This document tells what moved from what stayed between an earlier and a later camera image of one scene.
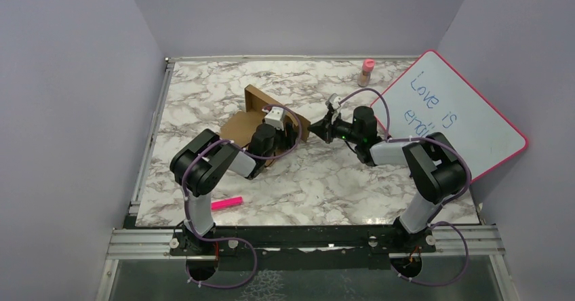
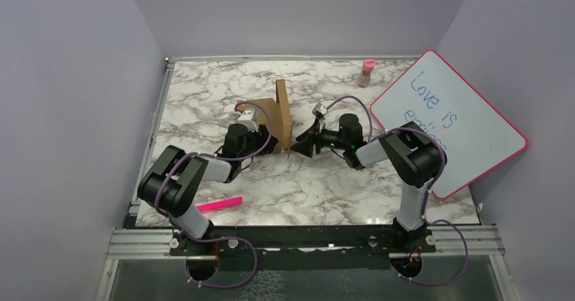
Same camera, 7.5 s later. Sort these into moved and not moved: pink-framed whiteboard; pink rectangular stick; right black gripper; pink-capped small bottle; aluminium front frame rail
Moved: right black gripper
Not moved: pink-capped small bottle; aluminium front frame rail; pink rectangular stick; pink-framed whiteboard
